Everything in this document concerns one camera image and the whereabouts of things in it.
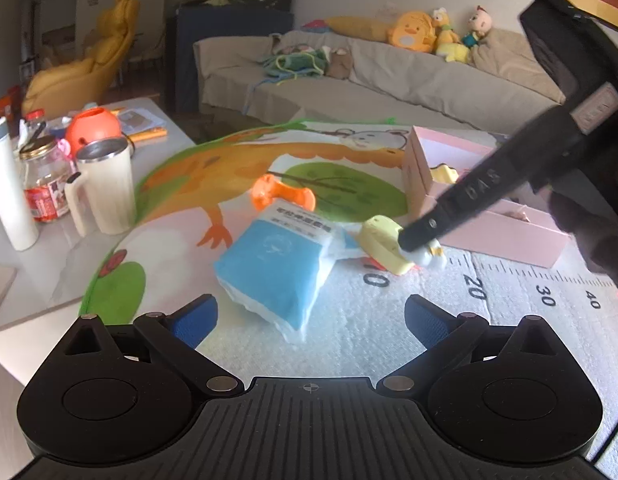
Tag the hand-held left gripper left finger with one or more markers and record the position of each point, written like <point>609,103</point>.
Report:
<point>195,317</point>

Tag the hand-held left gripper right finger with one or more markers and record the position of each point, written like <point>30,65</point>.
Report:
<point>428,319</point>

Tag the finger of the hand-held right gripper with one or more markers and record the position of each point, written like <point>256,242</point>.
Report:
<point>479,185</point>

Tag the pink cardboard box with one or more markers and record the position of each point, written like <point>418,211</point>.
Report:
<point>499,232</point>

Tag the pale yellow duck toy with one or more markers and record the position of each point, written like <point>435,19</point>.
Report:
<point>384,242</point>

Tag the blue wet wipes packet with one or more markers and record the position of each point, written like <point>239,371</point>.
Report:
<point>279,265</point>

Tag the person's right hand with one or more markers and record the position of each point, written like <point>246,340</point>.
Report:
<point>601,230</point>

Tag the small yellow toy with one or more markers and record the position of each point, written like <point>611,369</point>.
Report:
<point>445,174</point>

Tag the beige blanket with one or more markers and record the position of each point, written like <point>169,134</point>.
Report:
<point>514,65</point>

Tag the printed play mat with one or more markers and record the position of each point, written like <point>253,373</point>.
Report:
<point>339,300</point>

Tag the beige sofa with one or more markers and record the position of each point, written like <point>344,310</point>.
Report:
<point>389,85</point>

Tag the doll in green clothes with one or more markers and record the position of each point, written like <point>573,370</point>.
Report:
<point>476,25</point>

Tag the yellow duck plush with hat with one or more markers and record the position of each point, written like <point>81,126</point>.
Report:
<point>451,40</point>

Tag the orange plastic toy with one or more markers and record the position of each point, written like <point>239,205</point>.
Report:
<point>279,195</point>

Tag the white table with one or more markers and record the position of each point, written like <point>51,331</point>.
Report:
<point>54,270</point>

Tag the cream tumbler cup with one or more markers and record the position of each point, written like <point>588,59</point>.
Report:
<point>111,185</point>

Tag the round yellow duck plush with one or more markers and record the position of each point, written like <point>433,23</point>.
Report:
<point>411,32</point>

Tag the brown plush toy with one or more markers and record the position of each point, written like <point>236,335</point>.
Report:
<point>340,62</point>

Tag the long yellow pillow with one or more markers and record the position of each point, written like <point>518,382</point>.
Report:
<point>359,27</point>

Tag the glass jar with red label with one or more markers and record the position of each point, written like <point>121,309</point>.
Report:
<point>46,180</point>

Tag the book with yellow edge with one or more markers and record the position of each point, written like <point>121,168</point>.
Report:
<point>139,122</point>

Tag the orange round toy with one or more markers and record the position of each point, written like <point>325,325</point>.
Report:
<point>94,127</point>

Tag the green cloth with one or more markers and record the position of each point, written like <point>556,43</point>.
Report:
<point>294,62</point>

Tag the white bottle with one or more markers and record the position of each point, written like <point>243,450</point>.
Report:
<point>11,190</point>

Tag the red capped bottle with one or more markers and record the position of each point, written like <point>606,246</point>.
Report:
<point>34,119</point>

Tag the yellow chair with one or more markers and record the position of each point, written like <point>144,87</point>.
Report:
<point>99,65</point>

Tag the dark cabinet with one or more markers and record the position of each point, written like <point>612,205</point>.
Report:
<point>229,22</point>

